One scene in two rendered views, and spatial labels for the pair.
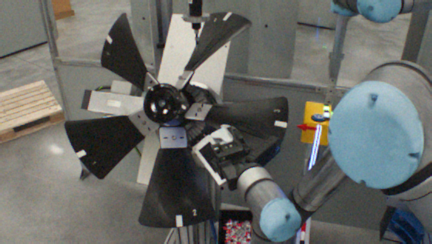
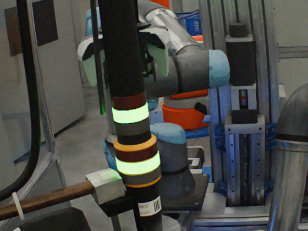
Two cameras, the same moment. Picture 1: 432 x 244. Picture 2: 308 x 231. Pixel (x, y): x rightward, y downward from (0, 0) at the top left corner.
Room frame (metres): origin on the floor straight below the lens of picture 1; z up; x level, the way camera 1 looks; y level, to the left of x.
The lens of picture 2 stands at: (0.82, 0.43, 1.73)
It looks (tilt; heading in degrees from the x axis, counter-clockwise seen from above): 19 degrees down; 263
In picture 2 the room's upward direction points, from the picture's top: 7 degrees counter-clockwise
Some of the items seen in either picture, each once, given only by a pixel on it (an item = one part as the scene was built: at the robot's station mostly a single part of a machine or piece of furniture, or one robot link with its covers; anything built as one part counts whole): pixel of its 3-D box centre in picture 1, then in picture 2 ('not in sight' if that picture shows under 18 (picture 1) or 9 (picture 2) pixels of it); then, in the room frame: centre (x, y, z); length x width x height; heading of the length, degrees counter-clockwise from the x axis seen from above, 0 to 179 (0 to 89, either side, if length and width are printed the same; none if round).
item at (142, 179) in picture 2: not in sight; (139, 170); (0.80, 0.06, 1.55); 0.04 x 0.04 x 0.01
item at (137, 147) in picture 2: not in sight; (137, 159); (0.80, 0.06, 1.56); 0.04 x 0.04 x 0.05
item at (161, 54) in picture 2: not in sight; (160, 54); (0.75, -0.05, 1.64); 0.09 x 0.03 x 0.06; 106
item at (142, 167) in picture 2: not in sight; (137, 159); (0.80, 0.06, 1.56); 0.04 x 0.04 x 0.01
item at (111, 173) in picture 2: not in sight; (108, 181); (0.84, 0.07, 1.54); 0.02 x 0.02 x 0.02; 19
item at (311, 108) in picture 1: (316, 123); not in sight; (0.99, -0.37, 1.02); 0.16 x 0.10 x 0.11; 164
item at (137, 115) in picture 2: not in sight; (130, 110); (0.80, 0.06, 1.61); 0.03 x 0.03 x 0.01
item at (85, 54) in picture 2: not in sight; (92, 64); (0.84, -0.06, 1.64); 0.09 x 0.03 x 0.06; 62
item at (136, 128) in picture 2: not in sight; (132, 123); (0.80, 0.06, 1.60); 0.03 x 0.03 x 0.01
